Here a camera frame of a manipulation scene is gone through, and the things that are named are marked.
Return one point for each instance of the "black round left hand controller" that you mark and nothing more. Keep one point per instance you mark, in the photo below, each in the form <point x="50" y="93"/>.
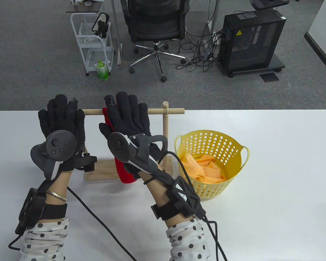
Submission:
<point x="58" y="142"/>

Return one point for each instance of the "black round right hand controller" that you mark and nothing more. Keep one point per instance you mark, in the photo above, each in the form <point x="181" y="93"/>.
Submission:
<point x="119" y="146"/>

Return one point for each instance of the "black mesh office chair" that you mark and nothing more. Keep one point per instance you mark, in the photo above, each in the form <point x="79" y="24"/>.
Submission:
<point x="154" y="24"/>

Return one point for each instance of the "white utility cart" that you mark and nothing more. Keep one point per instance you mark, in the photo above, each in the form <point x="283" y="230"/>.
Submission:
<point x="95" y="46"/>

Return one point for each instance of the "black round hand controller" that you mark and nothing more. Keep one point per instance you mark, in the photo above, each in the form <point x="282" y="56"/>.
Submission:
<point x="119" y="146"/>
<point x="58" y="142"/>

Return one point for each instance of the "person's left forearm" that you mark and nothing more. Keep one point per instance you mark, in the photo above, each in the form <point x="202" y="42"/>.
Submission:
<point x="43" y="239"/>

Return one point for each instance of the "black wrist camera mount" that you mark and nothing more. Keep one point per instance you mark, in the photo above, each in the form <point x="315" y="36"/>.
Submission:
<point x="184" y="195"/>
<point x="31" y="209"/>

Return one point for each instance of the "clear plastic bag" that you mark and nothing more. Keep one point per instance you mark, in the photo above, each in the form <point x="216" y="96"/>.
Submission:
<point x="87" y="34"/>

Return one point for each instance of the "person's left hand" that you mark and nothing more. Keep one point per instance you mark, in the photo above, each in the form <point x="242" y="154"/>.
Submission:
<point x="62" y="114"/>

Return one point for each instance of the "white desk leg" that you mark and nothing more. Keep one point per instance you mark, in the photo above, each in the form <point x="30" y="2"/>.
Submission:
<point x="116" y="32"/>
<point x="210" y="27"/>

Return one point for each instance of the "black elastic wrist band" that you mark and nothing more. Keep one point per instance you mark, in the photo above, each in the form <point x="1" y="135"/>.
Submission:
<point x="150" y="180"/>

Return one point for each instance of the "green drink bottle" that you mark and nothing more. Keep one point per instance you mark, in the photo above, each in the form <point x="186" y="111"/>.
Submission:
<point x="102" y="71"/>

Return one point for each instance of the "person's right forearm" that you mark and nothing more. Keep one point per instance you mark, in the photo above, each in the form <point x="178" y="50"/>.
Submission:
<point x="184" y="239"/>

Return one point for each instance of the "black headset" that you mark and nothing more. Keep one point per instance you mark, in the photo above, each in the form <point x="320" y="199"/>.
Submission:
<point x="102" y="27"/>

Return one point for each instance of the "person's right hand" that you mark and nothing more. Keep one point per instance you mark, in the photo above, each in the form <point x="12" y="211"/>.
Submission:
<point x="130" y="117"/>

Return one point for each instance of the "black computer tower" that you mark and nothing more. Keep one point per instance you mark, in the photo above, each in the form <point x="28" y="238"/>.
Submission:
<point x="250" y="40"/>

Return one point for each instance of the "wooden towel rack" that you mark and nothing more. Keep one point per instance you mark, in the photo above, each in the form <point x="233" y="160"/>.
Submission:
<point x="154" y="111"/>

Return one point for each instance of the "yellow perforated plastic basket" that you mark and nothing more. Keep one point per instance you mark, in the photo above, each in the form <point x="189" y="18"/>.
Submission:
<point x="217" y="182"/>

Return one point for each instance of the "black wheeled dolly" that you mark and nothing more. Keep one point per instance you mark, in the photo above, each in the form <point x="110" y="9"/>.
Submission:
<point x="277" y="64"/>

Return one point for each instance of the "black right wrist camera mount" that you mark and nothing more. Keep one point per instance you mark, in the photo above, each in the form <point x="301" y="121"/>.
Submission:
<point x="184" y="195"/>

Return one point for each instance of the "black floor plate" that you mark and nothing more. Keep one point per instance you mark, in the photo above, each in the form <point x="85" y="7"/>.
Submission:
<point x="269" y="77"/>

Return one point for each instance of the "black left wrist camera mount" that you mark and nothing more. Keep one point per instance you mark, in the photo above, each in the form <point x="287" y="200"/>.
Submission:
<point x="31" y="209"/>

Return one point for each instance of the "red towel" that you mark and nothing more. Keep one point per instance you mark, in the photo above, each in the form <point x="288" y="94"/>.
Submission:
<point x="123" y="174"/>

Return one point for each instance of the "orange towel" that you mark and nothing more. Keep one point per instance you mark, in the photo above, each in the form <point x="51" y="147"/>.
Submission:
<point x="203" y="168"/>

